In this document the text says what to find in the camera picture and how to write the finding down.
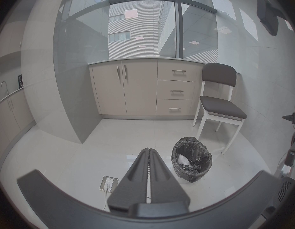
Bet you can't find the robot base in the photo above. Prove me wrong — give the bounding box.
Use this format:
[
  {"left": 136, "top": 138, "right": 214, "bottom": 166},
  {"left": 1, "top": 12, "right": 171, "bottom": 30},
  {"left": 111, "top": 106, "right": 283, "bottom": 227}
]
[{"left": 262, "top": 176, "right": 295, "bottom": 221}]

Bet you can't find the crumpled white paper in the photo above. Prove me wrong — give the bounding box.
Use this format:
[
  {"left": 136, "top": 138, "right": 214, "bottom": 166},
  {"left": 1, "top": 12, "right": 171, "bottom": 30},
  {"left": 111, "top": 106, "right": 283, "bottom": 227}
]
[{"left": 177, "top": 154, "right": 192, "bottom": 166}]

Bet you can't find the black cable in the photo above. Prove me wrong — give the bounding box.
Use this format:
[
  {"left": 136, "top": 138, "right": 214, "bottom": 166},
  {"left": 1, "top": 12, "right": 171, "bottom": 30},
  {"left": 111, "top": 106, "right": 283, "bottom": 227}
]
[{"left": 280, "top": 130, "right": 295, "bottom": 176}]

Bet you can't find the beige cabinet with drawers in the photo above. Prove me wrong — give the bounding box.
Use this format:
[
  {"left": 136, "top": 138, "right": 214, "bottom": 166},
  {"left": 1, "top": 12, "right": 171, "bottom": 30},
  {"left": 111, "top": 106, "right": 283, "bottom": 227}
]
[{"left": 88, "top": 57, "right": 241, "bottom": 119}]

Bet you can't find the beige sink cabinet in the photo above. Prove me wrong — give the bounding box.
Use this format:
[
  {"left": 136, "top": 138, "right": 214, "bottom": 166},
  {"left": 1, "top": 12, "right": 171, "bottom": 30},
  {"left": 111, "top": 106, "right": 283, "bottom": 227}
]
[{"left": 0, "top": 88, "right": 36, "bottom": 162}]

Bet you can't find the white chair with grey seat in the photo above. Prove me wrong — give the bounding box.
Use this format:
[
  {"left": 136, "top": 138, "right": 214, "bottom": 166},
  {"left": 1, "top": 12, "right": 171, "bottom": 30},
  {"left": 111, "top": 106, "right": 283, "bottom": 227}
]
[{"left": 192, "top": 63, "right": 248, "bottom": 155}]

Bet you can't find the white power cable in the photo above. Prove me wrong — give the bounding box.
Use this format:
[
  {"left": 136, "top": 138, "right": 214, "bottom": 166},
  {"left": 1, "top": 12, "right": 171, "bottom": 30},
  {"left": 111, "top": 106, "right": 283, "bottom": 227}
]
[{"left": 102, "top": 186, "right": 111, "bottom": 211}]

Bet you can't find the black plastic bag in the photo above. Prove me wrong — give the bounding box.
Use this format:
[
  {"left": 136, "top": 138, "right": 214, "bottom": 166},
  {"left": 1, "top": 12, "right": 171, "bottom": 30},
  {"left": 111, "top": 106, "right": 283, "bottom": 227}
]
[{"left": 171, "top": 137, "right": 213, "bottom": 183}]

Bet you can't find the window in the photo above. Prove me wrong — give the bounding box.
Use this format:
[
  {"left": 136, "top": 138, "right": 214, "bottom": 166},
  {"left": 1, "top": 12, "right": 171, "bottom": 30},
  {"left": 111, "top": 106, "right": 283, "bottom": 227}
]
[{"left": 107, "top": 0, "right": 219, "bottom": 62}]

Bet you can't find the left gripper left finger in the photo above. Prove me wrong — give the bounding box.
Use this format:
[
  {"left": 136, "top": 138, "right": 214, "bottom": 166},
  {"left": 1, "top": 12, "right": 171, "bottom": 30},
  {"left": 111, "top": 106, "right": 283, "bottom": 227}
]
[{"left": 108, "top": 148, "right": 151, "bottom": 213}]

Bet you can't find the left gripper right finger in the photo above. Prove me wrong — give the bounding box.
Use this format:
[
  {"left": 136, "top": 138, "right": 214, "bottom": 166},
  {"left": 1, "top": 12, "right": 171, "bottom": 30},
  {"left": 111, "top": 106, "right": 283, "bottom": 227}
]
[{"left": 149, "top": 148, "right": 191, "bottom": 210}]

